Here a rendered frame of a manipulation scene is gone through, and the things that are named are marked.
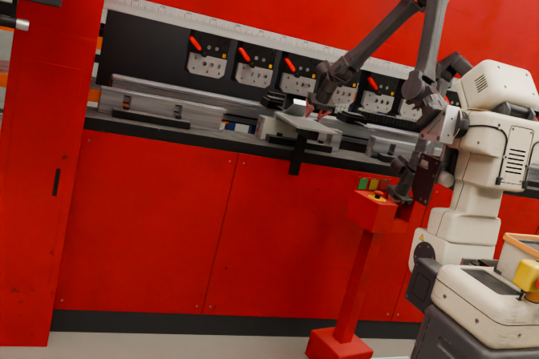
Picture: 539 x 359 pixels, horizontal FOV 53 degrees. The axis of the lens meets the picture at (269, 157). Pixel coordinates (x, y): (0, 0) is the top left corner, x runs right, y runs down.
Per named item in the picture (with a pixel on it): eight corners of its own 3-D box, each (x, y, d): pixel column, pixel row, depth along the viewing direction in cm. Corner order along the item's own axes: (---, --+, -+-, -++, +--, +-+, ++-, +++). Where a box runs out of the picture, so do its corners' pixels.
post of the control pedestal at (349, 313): (340, 344, 229) (374, 227, 218) (332, 336, 234) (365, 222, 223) (350, 342, 232) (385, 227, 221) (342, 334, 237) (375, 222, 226)
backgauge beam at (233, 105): (108, 101, 229) (112, 77, 226) (107, 95, 241) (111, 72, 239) (512, 172, 313) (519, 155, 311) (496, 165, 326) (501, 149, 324)
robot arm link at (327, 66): (340, 64, 197) (355, 73, 202) (330, 46, 204) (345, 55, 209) (318, 86, 202) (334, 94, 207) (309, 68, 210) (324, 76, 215)
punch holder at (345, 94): (322, 99, 231) (331, 62, 228) (314, 96, 239) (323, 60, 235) (351, 106, 237) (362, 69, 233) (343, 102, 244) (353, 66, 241)
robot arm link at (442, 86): (442, 62, 213) (456, 72, 220) (430, 63, 218) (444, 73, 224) (418, 165, 207) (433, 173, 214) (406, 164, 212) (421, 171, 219)
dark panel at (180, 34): (95, 84, 252) (111, -11, 242) (95, 83, 253) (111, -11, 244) (309, 123, 293) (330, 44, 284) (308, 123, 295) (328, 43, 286)
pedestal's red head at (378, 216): (370, 232, 210) (383, 190, 206) (345, 216, 223) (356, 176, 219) (406, 232, 221) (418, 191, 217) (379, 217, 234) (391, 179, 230)
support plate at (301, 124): (296, 127, 205) (297, 125, 205) (273, 114, 229) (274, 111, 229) (337, 135, 212) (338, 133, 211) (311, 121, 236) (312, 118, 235)
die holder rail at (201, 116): (97, 111, 204) (101, 87, 202) (97, 108, 209) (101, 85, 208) (222, 132, 222) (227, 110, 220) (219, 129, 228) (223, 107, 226)
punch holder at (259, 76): (234, 82, 217) (243, 41, 213) (229, 78, 224) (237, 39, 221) (269, 89, 222) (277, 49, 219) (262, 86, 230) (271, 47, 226)
